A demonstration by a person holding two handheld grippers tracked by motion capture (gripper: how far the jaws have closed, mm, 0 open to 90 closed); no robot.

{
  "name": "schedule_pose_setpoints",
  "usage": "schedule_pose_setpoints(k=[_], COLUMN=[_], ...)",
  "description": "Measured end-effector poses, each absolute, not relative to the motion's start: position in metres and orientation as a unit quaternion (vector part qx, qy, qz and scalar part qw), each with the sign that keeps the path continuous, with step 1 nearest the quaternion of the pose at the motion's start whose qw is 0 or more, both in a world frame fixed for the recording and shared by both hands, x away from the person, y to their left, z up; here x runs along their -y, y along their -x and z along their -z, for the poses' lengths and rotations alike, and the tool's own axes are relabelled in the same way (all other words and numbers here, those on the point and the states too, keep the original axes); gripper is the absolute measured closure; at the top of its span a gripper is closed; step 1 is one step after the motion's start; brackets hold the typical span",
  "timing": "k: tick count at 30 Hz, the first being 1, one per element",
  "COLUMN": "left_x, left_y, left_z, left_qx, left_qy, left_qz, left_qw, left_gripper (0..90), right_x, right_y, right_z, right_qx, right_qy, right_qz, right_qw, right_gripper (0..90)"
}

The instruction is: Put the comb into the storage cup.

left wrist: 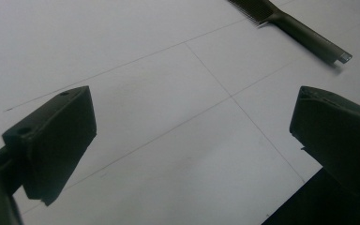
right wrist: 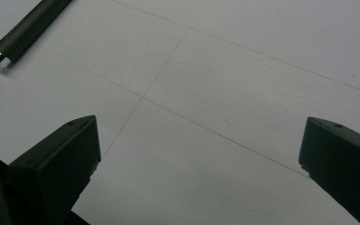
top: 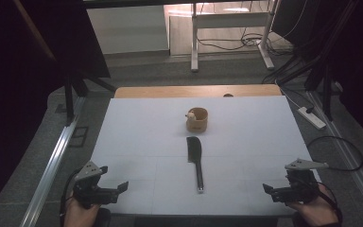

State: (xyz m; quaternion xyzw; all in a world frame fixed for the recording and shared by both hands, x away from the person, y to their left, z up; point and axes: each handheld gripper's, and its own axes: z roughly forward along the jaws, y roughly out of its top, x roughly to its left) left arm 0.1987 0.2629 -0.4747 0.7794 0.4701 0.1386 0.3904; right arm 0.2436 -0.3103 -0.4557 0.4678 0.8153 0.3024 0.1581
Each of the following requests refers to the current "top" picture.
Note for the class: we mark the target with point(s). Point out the white desk frame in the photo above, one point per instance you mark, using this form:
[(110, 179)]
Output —
[(230, 19)]

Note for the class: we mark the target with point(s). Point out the white power strip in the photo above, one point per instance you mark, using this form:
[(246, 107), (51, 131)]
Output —
[(313, 119)]

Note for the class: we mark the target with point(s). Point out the person's left hand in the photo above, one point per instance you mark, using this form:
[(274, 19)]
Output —
[(80, 216)]

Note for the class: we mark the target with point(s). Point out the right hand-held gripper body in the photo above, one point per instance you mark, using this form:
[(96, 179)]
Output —
[(301, 189)]

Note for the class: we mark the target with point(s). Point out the person's right hand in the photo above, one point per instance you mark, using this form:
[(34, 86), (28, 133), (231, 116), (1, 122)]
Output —
[(319, 211)]

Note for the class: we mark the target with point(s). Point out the dark table grommet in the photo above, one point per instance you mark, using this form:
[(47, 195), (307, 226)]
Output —
[(228, 95)]

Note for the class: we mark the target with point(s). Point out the black metal stand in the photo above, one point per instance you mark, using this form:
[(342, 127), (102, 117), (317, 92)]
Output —
[(70, 97), (327, 72)]

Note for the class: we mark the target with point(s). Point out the white table sheet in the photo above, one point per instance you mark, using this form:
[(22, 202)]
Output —
[(145, 142)]

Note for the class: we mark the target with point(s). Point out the tan cup with bear figure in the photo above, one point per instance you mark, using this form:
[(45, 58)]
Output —
[(198, 124)]

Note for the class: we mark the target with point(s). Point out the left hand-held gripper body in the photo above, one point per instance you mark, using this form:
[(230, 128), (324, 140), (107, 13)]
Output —
[(89, 189)]

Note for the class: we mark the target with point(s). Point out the aluminium floor rail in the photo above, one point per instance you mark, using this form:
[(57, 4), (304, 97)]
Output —
[(346, 148), (55, 160)]

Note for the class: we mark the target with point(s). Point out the dark floor socket cover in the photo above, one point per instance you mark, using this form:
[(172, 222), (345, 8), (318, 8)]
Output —
[(78, 136)]

